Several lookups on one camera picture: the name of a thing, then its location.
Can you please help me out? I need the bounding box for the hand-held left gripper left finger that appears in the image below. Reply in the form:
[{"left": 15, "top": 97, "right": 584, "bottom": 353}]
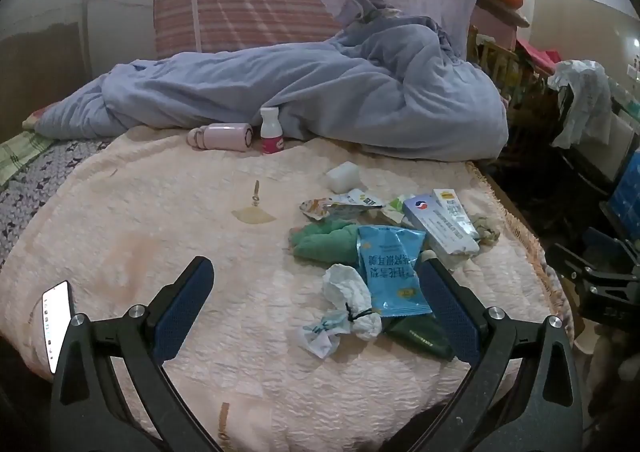
[{"left": 50, "top": 256, "right": 221, "bottom": 452}]

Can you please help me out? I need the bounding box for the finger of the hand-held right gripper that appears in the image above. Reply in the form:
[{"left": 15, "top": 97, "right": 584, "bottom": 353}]
[
  {"left": 545, "top": 243, "right": 607, "bottom": 284},
  {"left": 585, "top": 227, "right": 640, "bottom": 260}
]

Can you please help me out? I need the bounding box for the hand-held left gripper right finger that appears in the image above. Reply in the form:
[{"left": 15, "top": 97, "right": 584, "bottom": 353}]
[{"left": 417, "top": 259, "right": 585, "bottom": 452}]

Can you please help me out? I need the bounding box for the dark green packet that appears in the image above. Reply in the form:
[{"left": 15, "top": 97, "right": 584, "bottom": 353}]
[{"left": 385, "top": 315, "right": 456, "bottom": 361}]

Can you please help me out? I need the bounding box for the blue box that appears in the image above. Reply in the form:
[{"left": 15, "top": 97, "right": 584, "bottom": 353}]
[{"left": 607, "top": 159, "right": 640, "bottom": 229}]

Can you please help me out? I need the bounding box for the blue snack packet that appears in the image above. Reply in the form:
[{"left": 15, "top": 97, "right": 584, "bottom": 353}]
[{"left": 356, "top": 225, "right": 434, "bottom": 317}]

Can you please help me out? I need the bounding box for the blue-white medicine box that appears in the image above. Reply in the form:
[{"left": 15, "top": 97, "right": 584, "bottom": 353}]
[{"left": 401, "top": 195, "right": 481, "bottom": 256}]

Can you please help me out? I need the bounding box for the crumpled beige paper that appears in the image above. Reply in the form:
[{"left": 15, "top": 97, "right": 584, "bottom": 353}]
[{"left": 470, "top": 215, "right": 501, "bottom": 246}]

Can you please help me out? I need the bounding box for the crumpled white tissue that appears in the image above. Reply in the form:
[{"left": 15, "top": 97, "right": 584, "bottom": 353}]
[{"left": 322, "top": 265, "right": 384, "bottom": 341}]

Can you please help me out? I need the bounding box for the white milk carton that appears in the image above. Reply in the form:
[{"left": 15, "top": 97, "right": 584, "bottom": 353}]
[{"left": 432, "top": 188, "right": 480, "bottom": 239}]

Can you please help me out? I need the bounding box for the pink textured blanket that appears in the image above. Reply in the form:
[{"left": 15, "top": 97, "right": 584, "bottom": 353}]
[{"left": 0, "top": 125, "right": 568, "bottom": 452}]

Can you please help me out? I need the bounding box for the crushed green-white carton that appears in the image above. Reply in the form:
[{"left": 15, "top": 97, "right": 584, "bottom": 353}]
[{"left": 382, "top": 193, "right": 419, "bottom": 224}]

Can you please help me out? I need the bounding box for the smartphone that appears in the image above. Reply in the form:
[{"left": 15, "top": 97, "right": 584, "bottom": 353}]
[{"left": 41, "top": 279, "right": 79, "bottom": 375}]

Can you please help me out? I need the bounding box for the small clear wrapper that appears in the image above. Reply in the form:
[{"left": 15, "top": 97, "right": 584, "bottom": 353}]
[{"left": 300, "top": 309, "right": 354, "bottom": 359}]

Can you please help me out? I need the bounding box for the white printed wrapper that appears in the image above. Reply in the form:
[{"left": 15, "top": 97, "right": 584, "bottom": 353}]
[{"left": 345, "top": 189, "right": 384, "bottom": 209}]

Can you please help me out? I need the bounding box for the white hanging cloth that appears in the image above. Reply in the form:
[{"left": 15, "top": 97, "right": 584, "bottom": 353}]
[{"left": 547, "top": 60, "right": 614, "bottom": 149}]

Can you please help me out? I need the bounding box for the grey foil snack wrapper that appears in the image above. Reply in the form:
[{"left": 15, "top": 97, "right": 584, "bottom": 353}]
[{"left": 300, "top": 195, "right": 352, "bottom": 222}]

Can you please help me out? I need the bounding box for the white foam block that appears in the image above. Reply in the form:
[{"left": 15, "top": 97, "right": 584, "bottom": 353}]
[{"left": 326, "top": 161, "right": 361, "bottom": 192}]

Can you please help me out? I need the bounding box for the pink thermos bottle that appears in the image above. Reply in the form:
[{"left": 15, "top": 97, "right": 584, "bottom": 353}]
[{"left": 187, "top": 122, "right": 255, "bottom": 152}]

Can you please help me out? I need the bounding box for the grey patterned sheet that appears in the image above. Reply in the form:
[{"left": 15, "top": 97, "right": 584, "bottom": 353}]
[{"left": 0, "top": 137, "right": 112, "bottom": 260}]

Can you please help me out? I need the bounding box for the wooden crib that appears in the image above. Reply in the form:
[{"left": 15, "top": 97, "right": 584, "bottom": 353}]
[{"left": 467, "top": 27, "right": 557, "bottom": 145}]

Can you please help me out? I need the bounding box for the white bottle with pink label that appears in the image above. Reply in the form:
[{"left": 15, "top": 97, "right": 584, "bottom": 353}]
[{"left": 259, "top": 107, "right": 286, "bottom": 155}]

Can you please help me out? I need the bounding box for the green checked cloth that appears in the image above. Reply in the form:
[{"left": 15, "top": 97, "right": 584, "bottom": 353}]
[{"left": 0, "top": 129, "right": 52, "bottom": 183}]

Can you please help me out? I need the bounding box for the blue-grey quilt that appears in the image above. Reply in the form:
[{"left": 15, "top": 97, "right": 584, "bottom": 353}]
[{"left": 22, "top": 15, "right": 511, "bottom": 163}]

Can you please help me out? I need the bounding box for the black hair tie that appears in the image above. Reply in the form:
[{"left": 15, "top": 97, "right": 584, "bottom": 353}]
[{"left": 345, "top": 303, "right": 380, "bottom": 322}]

